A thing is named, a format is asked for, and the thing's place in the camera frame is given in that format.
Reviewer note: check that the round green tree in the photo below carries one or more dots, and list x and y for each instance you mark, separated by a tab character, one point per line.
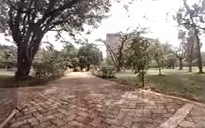
89	56

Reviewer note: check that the bare branching tree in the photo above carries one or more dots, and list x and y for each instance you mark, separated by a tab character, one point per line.
118	50

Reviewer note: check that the grey building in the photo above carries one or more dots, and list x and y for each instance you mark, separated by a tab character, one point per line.
112	41

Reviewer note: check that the small young tree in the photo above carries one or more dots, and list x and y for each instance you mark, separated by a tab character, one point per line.
140	56

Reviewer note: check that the red brick path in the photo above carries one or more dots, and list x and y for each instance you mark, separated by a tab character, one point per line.
90	103

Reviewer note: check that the bushes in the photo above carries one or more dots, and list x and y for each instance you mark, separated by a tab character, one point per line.
51	63

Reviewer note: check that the large dark-trunked tree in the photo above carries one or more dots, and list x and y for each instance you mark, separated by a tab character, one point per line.
25	50

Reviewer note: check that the grass lawn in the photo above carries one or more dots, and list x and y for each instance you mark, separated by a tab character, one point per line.
3	75
180	80

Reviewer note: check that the pale kerb stone strip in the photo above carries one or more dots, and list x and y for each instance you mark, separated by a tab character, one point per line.
176	116

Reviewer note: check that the row of trees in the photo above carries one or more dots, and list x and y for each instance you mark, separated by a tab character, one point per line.
193	43

